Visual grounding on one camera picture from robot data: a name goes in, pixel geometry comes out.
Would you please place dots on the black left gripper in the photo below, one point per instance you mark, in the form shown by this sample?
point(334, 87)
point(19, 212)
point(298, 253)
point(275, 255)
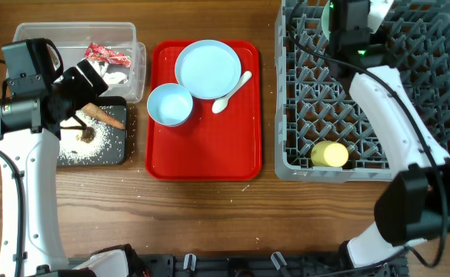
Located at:
point(85, 92)

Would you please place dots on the pile of white rice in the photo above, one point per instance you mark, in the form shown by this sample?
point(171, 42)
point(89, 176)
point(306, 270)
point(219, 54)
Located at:
point(74, 152)

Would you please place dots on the brown food scrap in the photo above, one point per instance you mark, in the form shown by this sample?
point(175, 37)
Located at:
point(87, 135)

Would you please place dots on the orange carrot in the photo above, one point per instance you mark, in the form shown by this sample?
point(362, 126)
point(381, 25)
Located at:
point(97, 113)

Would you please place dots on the white tissue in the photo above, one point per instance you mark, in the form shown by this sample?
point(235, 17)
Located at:
point(109, 78)

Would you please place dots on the red snack wrapper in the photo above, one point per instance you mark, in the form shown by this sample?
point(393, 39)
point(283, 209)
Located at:
point(99, 53)

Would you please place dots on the light blue bowl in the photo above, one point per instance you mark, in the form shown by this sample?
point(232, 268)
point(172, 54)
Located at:
point(170, 104)

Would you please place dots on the yellow plastic cup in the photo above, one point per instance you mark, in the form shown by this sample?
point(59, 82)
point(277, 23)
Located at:
point(329, 154)

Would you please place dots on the mint green bowl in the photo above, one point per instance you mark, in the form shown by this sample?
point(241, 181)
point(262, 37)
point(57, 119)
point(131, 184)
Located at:
point(325, 19)

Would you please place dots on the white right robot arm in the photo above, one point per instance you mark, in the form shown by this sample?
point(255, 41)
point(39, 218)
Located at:
point(415, 208)

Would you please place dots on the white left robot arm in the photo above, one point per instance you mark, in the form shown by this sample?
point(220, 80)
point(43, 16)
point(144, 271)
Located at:
point(29, 146)

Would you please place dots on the clear plastic waste bin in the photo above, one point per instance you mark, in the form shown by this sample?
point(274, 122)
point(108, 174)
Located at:
point(73, 38)

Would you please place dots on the grey dishwasher rack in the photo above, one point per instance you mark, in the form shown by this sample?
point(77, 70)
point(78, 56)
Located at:
point(312, 107)

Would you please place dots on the black tray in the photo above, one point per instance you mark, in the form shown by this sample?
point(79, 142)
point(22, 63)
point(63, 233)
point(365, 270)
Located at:
point(115, 153)

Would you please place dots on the light blue plate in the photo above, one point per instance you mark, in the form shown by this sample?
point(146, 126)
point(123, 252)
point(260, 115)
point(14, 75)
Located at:
point(209, 69)

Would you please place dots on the white plastic spoon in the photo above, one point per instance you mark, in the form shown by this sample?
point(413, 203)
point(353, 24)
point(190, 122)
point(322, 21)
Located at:
point(221, 104)

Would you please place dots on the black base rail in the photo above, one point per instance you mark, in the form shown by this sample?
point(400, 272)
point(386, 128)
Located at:
point(312, 264)

